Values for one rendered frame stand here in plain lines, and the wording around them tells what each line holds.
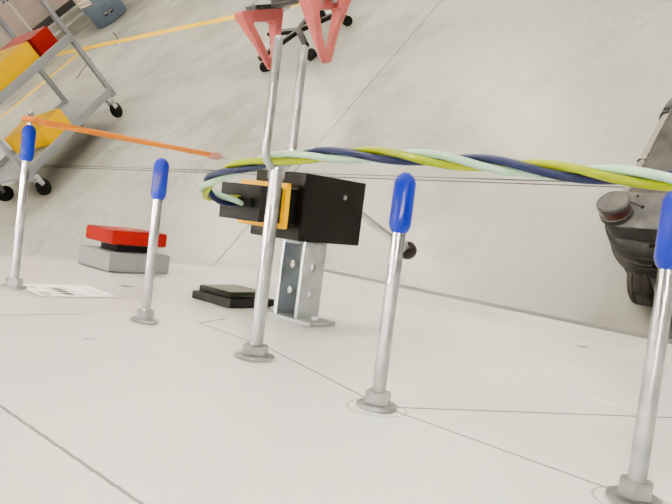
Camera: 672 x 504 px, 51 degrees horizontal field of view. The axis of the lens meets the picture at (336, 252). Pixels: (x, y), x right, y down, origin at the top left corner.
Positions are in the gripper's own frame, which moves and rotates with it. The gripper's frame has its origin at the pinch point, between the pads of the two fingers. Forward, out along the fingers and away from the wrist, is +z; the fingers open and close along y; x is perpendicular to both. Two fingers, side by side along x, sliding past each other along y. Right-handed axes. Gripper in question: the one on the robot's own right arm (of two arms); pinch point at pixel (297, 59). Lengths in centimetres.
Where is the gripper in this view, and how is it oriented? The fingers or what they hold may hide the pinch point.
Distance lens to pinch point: 89.9
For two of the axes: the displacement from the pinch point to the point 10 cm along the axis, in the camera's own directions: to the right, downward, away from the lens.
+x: 6.9, -2.7, 6.7
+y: 7.2, 1.0, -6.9
